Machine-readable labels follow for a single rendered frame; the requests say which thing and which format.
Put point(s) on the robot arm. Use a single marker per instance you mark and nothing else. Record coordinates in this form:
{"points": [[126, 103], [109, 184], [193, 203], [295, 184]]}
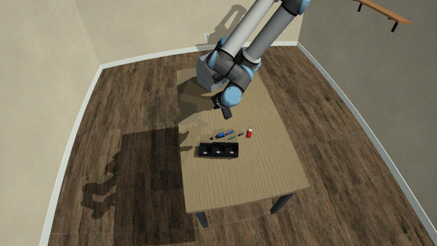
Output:
{"points": [[239, 65]]}

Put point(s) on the black rack of bins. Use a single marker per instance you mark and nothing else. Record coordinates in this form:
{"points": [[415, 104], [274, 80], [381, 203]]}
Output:
{"points": [[217, 149]]}

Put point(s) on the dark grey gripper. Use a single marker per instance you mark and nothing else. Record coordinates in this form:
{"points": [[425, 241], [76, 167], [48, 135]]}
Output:
{"points": [[214, 100]]}

